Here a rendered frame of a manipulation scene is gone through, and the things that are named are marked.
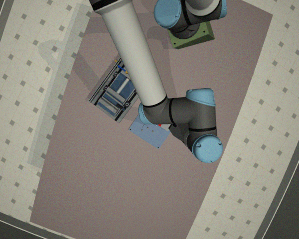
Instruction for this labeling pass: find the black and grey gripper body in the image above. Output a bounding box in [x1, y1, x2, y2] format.
[169, 124, 189, 146]

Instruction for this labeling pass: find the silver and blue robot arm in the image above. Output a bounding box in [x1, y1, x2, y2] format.
[89, 0, 227, 163]

